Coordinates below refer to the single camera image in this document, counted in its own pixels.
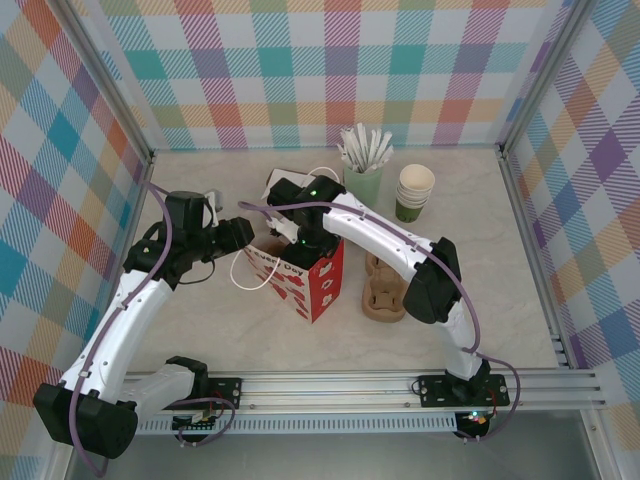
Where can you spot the white napkin stack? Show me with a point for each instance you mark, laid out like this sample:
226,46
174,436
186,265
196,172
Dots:
295,176

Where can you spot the red paper gift bag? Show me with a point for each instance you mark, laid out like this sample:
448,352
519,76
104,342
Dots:
325,285

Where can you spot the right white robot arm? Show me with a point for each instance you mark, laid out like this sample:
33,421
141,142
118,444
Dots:
380,235

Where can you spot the pale green straw jar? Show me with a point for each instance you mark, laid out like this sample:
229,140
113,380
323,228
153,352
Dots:
362,190

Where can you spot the green paper cup stack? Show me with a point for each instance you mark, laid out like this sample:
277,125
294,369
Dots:
415,182

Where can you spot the left controller board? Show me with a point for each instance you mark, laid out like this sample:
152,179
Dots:
200,425

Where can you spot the controller board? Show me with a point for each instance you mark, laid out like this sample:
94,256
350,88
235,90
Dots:
200,425
475,419

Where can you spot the grey metal sheet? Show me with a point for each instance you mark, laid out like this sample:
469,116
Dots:
325,460

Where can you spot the right controller board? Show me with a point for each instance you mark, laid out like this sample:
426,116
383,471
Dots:
475,419

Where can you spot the left aluminium floor rail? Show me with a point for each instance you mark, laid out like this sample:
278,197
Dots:
141,197

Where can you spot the aluminium floor rail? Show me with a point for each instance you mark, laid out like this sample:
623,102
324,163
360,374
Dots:
529,240
141,197

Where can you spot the left black mount plate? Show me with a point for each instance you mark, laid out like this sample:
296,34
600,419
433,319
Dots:
230,392

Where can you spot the black mount plate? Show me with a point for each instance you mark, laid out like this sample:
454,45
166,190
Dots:
230,392
435,392

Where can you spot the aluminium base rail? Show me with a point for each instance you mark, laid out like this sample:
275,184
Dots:
325,395

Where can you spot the left aluminium frame post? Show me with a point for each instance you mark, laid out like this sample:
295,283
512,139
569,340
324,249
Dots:
107,75

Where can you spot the aluminium frame post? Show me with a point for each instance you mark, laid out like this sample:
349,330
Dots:
107,75
557,50

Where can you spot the right aluminium floor rail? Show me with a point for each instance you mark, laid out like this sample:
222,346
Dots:
529,240

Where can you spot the right black mount plate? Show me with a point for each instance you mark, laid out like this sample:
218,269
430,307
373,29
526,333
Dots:
435,392

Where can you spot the right aluminium frame post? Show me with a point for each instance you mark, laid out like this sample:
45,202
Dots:
557,50

